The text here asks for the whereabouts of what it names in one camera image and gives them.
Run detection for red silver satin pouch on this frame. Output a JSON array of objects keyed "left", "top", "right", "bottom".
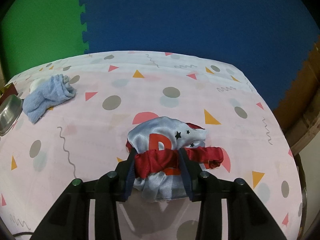
[{"left": 126, "top": 114, "right": 223, "bottom": 203}]

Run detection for patterned pink tablecloth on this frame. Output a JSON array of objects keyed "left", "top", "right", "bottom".
[{"left": 1, "top": 51, "right": 302, "bottom": 239}]

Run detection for light blue towel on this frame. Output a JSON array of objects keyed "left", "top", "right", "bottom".
[{"left": 23, "top": 74, "right": 76, "bottom": 124}]

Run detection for white folded sock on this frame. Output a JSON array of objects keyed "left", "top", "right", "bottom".
[{"left": 29, "top": 77, "right": 48, "bottom": 93}]

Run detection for brown foam mat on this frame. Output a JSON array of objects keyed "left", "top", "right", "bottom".
[{"left": 273, "top": 41, "right": 319, "bottom": 133}]

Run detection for stainless steel bowl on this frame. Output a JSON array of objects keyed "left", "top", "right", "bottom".
[{"left": 0, "top": 94, "right": 23, "bottom": 137}]

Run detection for gold red tin box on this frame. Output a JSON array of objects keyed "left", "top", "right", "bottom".
[{"left": 0, "top": 83, "right": 18, "bottom": 104}]

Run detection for blue foam mat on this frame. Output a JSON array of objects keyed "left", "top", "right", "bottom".
[{"left": 79, "top": 0, "right": 319, "bottom": 109}]

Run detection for green foam mat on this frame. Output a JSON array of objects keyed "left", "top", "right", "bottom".
[{"left": 1, "top": 0, "right": 89, "bottom": 80}]

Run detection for black cable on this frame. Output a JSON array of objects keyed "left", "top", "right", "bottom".
[{"left": 11, "top": 231, "right": 34, "bottom": 239}]

